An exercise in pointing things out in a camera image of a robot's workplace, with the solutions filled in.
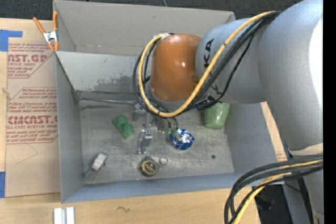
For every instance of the brown cardboard board, red print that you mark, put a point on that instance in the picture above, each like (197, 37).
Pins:
(29, 112)

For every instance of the green speckled cup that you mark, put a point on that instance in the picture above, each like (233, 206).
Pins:
(215, 116)

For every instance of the black and yellow tape measure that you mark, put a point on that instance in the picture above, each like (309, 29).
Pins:
(149, 166)

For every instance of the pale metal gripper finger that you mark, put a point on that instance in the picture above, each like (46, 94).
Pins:
(147, 140)
(141, 144)

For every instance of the grey metal bin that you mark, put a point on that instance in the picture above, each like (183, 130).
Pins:
(110, 26)

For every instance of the grey and white flat tool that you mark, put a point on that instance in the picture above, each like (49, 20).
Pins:
(97, 164)

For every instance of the blue and white crumpled ball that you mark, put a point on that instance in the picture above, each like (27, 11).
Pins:
(182, 139)

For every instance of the green toy building brick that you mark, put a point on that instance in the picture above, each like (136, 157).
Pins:
(124, 127)

